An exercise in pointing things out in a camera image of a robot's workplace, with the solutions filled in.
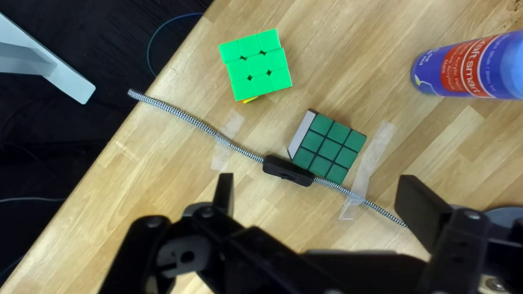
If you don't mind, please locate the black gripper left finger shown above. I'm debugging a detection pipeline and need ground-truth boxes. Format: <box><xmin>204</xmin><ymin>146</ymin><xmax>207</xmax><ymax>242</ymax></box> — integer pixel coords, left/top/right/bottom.
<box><xmin>99</xmin><ymin>172</ymin><xmax>246</xmax><ymax>294</ymax></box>

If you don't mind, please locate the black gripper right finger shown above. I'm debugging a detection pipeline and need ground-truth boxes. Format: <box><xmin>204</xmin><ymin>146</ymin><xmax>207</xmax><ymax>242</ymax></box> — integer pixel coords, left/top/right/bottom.
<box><xmin>393</xmin><ymin>175</ymin><xmax>491</xmax><ymax>294</ymax></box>

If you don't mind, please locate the black inline cable switch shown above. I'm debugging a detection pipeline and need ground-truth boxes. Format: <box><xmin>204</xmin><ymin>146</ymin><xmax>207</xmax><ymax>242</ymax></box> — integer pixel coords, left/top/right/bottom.
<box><xmin>261</xmin><ymin>154</ymin><xmax>316</xmax><ymax>188</ymax></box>

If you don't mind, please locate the short clear tape strip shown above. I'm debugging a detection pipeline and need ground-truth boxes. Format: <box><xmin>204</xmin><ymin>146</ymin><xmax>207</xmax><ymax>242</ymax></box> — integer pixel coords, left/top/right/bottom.
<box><xmin>208</xmin><ymin>108</ymin><xmax>246</xmax><ymax>170</ymax></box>

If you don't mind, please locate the long clear tape strip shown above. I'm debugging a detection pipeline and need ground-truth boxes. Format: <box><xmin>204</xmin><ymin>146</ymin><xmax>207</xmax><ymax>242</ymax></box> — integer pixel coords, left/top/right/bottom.
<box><xmin>338</xmin><ymin>120</ymin><xmax>396</xmax><ymax>223</ymax></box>

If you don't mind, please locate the black-framed green puzzle cube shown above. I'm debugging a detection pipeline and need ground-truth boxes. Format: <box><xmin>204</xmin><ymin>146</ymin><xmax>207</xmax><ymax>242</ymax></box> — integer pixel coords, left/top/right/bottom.
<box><xmin>284</xmin><ymin>110</ymin><xmax>367</xmax><ymax>187</ymax></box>

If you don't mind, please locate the stickerless green orange puzzle cube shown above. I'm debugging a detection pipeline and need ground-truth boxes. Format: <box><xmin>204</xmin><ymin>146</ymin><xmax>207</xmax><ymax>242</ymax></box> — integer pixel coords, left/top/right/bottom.
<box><xmin>217</xmin><ymin>28</ymin><xmax>293</xmax><ymax>105</ymax></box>

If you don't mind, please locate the blue bottle red label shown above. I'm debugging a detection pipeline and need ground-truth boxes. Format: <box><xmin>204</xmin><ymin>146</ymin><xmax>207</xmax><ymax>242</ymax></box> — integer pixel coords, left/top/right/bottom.
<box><xmin>408</xmin><ymin>30</ymin><xmax>523</xmax><ymax>103</ymax></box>

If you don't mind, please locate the grey table foot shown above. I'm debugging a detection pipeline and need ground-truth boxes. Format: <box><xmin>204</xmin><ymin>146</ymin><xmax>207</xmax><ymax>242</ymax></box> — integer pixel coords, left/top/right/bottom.
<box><xmin>0</xmin><ymin>13</ymin><xmax>97</xmax><ymax>107</ymax></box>

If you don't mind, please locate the braided grey lamp cable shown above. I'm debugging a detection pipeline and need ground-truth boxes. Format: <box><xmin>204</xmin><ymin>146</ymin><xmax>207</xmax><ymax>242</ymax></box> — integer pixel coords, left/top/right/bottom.
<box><xmin>127</xmin><ymin>89</ymin><xmax>409</xmax><ymax>231</ymax></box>

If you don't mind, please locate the blue floor cable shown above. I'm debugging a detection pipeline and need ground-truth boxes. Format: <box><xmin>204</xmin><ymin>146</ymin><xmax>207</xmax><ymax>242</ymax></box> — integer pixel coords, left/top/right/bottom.
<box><xmin>145</xmin><ymin>12</ymin><xmax>205</xmax><ymax>72</ymax></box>

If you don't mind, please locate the thin grey floor cable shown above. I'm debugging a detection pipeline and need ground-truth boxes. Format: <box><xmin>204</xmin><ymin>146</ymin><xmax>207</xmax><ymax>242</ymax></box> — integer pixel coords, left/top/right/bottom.
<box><xmin>0</xmin><ymin>195</ymin><xmax>68</xmax><ymax>208</ymax></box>

